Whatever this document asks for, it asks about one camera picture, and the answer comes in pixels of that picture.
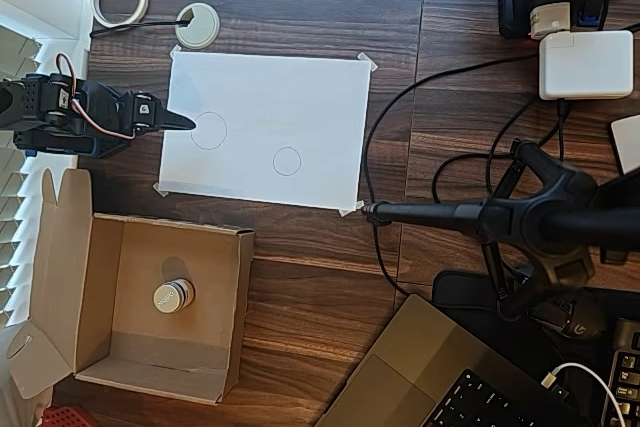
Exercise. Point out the silver flat device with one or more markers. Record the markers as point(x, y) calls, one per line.
point(630, 144)

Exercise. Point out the black mouse pad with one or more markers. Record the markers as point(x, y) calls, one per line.
point(460, 292)

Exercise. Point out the black keyboard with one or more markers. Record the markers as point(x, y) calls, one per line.
point(627, 382)

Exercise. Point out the masking tape corner piece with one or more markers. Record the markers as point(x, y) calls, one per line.
point(350, 209)
point(161, 189)
point(367, 62)
point(176, 51)

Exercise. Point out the small jar with silver lid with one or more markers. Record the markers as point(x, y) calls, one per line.
point(167, 297)

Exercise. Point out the small white plug adapter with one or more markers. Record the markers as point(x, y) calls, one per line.
point(550, 19)

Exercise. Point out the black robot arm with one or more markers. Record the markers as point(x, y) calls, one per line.
point(30, 102)

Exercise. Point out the open cardboard box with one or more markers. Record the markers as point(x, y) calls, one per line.
point(150, 267)

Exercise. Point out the white square power adapter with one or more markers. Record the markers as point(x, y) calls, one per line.
point(585, 67)

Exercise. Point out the red perforated base plate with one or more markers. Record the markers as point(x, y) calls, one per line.
point(65, 417)

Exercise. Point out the black tripod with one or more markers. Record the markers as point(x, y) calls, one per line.
point(540, 222)

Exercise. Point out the black computer mouse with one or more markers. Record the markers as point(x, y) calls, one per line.
point(585, 322)

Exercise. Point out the grey laptop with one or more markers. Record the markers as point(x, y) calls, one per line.
point(400, 372)

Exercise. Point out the white vertical blinds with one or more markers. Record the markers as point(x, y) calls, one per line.
point(15, 227)

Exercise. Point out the white paper sheet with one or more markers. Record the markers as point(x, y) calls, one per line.
point(280, 107)

